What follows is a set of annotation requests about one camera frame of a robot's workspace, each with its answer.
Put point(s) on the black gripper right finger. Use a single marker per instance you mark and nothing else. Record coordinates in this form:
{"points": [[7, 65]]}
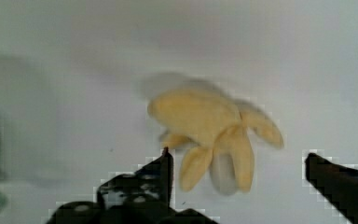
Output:
{"points": [[337, 183]]}

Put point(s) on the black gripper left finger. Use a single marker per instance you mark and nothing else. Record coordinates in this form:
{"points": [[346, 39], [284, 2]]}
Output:
{"points": [[141, 197]]}

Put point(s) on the yellow plush peeled banana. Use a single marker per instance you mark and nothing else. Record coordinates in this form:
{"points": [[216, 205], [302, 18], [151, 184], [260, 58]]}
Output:
{"points": [[218, 128]]}

